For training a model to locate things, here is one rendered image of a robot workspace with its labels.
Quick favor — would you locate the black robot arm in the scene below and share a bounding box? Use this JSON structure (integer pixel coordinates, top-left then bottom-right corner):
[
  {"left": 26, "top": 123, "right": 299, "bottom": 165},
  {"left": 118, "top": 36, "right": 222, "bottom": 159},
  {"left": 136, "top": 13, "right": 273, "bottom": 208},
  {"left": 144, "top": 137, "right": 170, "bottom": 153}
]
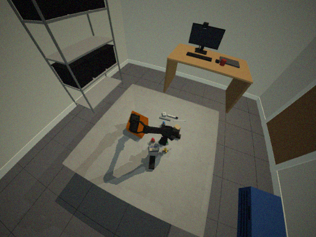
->
[{"left": 128, "top": 114, "right": 180, "bottom": 141}]

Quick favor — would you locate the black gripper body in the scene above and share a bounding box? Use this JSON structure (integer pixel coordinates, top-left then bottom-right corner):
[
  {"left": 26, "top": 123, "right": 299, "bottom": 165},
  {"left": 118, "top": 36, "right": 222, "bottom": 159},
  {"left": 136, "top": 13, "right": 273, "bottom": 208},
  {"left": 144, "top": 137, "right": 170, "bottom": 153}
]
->
[{"left": 159, "top": 135, "right": 167, "bottom": 146}]

